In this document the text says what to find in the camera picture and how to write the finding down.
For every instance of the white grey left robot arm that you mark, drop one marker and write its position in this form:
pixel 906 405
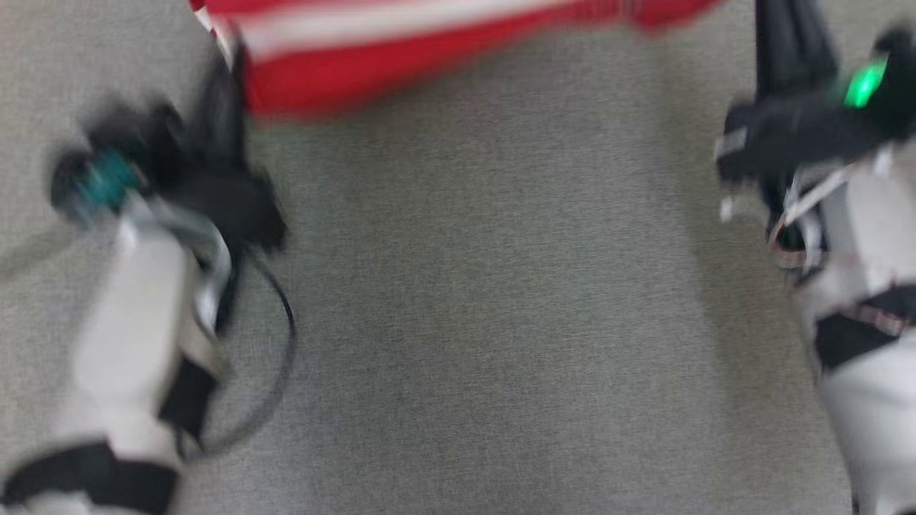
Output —
pixel 129 343

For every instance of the red shirt with white sleeves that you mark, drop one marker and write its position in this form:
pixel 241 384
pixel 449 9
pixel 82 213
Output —
pixel 401 64

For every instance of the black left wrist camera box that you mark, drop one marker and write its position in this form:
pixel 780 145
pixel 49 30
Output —
pixel 107 179

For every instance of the grey fabric sofa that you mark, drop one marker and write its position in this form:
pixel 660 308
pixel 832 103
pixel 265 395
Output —
pixel 501 322

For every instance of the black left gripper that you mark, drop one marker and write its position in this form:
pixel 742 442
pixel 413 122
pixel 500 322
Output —
pixel 229 193

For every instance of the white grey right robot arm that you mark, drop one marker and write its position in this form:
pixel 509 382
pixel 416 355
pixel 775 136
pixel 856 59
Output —
pixel 873 415

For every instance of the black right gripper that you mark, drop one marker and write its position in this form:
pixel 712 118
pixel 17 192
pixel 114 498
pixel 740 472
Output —
pixel 794 136

